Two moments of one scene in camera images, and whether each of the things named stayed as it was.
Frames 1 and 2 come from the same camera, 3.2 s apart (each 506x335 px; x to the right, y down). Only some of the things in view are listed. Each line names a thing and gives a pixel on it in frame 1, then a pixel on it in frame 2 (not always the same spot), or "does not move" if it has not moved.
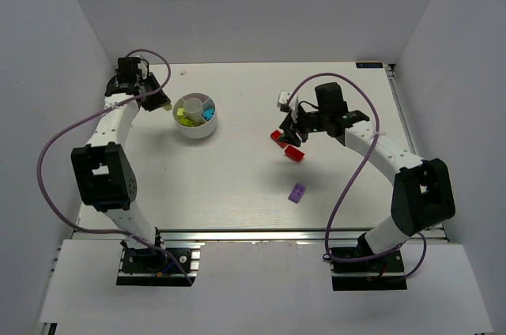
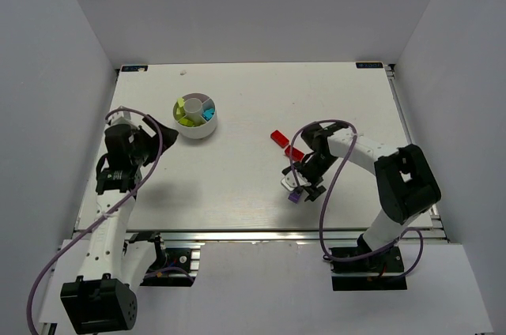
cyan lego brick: x=207 y=105 -> x=207 y=114
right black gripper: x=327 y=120 -> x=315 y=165
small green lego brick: x=186 y=122 does not move
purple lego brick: x=296 y=193 does not move
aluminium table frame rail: x=433 y=232 does not move
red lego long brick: x=275 y=137 does not move
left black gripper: x=156 y=97 -> x=148 y=144
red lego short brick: x=293 y=153 does not move
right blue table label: x=369 y=65 does not move
